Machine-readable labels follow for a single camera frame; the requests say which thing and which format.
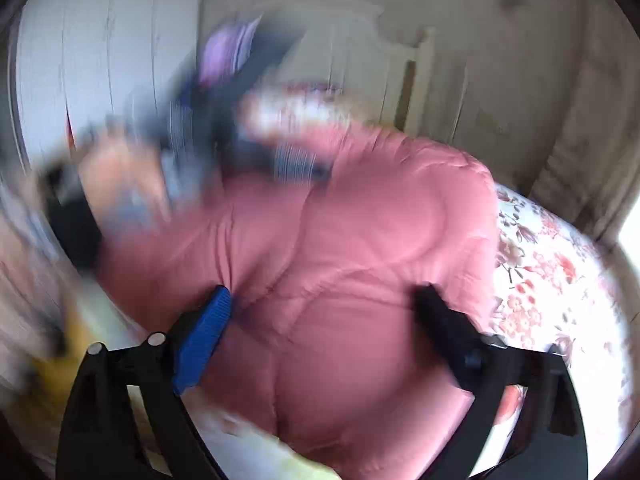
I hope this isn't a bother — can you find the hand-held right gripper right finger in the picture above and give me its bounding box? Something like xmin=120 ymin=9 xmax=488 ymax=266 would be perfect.
xmin=411 ymin=283 xmax=589 ymax=480

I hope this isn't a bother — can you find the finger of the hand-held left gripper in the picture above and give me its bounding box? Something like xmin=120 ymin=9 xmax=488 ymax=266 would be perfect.
xmin=271 ymin=141 xmax=334 ymax=182

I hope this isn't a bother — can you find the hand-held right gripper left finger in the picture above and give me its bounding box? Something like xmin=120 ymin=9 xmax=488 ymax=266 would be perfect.
xmin=55 ymin=284 xmax=234 ymax=480

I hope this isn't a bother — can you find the pink quilted jacket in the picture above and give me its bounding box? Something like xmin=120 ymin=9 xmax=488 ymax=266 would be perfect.
xmin=95 ymin=124 xmax=502 ymax=480

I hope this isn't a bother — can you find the person's left hand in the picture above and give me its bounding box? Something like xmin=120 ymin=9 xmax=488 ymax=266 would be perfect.
xmin=79 ymin=132 xmax=173 ymax=223

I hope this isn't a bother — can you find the floral patterned pillow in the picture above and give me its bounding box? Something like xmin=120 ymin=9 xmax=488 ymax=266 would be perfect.
xmin=239 ymin=82 xmax=383 ymax=138

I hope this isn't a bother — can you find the floral bedsheet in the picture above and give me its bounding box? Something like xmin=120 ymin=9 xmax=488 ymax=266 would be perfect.
xmin=197 ymin=182 xmax=637 ymax=480

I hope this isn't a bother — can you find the white wardrobe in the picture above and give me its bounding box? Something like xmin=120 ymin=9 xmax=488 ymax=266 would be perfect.
xmin=14 ymin=0 xmax=207 ymax=173

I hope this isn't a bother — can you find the white wooden headboard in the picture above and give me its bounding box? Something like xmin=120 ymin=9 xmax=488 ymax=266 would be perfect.
xmin=257 ymin=0 xmax=437 ymax=137

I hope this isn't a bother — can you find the yellow cloth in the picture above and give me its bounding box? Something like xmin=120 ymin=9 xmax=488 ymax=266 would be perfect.
xmin=27 ymin=302 xmax=88 ymax=413

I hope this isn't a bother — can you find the striped boat print curtain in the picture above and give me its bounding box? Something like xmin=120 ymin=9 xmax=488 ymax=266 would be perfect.
xmin=529 ymin=7 xmax=640 ymax=253

